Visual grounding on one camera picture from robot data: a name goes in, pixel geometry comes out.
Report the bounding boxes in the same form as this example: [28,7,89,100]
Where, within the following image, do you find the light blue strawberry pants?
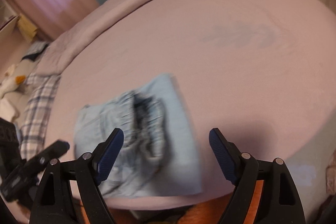
[74,74,202,198]

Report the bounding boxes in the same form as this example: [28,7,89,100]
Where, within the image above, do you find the pink bed sheet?
[46,0,335,210]

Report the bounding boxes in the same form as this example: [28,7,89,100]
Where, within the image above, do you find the white goose plush toy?
[0,64,26,99]

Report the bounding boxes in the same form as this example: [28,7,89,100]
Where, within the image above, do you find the dark folded clothing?
[22,41,50,61]

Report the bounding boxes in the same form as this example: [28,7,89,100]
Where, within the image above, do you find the blue plaid pillow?
[20,74,61,160]

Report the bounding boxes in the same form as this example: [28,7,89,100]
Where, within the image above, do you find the yellow cloth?
[17,14,38,43]

